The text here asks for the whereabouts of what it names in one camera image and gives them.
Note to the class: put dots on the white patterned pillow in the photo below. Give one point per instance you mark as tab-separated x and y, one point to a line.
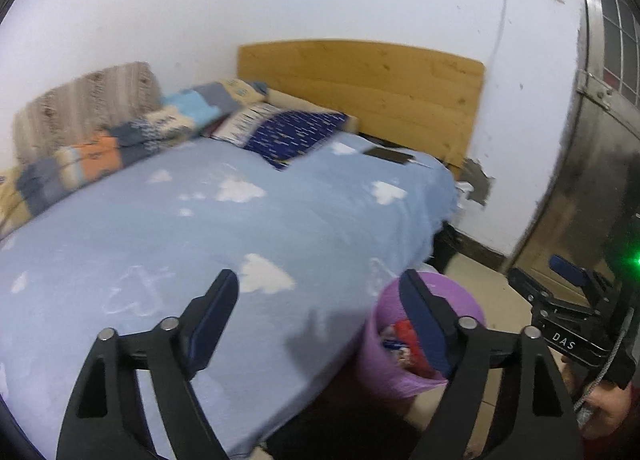
240	124

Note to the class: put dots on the navy star pillow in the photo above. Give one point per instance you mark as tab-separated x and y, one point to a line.
292	134

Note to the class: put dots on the patchwork cartoon quilt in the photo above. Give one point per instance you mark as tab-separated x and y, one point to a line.
100	154

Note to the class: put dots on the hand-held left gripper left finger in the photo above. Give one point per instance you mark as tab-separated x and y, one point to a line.
212	325

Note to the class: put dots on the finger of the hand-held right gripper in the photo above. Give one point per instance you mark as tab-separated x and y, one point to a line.
532	292
570	267

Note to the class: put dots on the wooden headboard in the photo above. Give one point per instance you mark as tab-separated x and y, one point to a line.
365	89

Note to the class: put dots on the purple plastic basket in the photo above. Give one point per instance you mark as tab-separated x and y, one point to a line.
380	370

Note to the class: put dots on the black smartphone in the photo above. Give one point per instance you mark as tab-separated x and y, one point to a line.
389	154

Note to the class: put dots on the person's right hand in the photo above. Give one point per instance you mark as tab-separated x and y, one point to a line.
612	412

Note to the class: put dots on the metal door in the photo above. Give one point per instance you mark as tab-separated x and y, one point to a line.
585	139

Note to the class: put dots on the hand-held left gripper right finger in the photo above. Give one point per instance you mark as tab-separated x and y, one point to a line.
425	325

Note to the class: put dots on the striped beige pillow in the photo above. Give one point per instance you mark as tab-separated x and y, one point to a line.
80	99

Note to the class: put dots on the light blue cloud blanket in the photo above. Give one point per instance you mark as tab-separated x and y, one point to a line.
175	250

